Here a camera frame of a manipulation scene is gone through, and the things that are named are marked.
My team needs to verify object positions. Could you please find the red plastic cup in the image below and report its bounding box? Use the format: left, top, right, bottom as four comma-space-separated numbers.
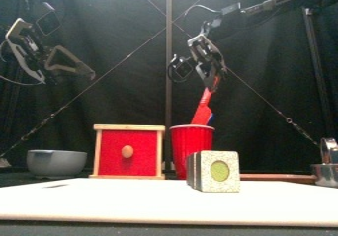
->
168, 123, 216, 181

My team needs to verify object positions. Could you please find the red wooden knob box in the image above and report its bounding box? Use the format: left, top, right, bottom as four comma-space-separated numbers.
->
88, 123, 167, 181

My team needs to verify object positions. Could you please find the white cutting board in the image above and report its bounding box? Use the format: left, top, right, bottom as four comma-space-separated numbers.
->
0, 177, 338, 228

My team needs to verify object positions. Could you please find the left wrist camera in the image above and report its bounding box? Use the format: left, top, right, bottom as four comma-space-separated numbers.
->
33, 10, 63, 37

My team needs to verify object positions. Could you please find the pink rectangular plate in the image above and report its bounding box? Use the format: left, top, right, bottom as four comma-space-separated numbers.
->
239, 173, 318, 185

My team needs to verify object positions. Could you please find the vertical metal frame pole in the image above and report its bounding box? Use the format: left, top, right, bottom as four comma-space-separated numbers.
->
164, 0, 174, 173

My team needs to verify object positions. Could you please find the thin diagonal brace cable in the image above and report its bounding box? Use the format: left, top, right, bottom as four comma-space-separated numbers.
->
128, 0, 319, 147
0, 0, 223, 158

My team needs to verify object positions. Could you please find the red toy knife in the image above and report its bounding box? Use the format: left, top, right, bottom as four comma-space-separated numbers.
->
190, 78, 218, 126

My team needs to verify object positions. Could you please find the grey bowl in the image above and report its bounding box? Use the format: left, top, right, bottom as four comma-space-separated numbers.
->
25, 149, 88, 179

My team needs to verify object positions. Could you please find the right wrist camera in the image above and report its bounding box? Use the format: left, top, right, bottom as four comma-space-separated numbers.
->
167, 53, 195, 84

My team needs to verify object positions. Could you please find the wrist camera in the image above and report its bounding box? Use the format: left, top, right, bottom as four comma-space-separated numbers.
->
167, 53, 195, 84
33, 10, 63, 37

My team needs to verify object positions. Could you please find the small metal pot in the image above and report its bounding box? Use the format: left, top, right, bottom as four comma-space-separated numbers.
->
310, 137, 338, 189

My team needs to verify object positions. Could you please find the black slanted stand pole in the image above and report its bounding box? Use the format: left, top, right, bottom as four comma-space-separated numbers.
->
301, 6, 337, 140

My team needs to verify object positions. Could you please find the toy sushi roll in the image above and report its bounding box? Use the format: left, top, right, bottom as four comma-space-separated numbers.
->
184, 149, 243, 194

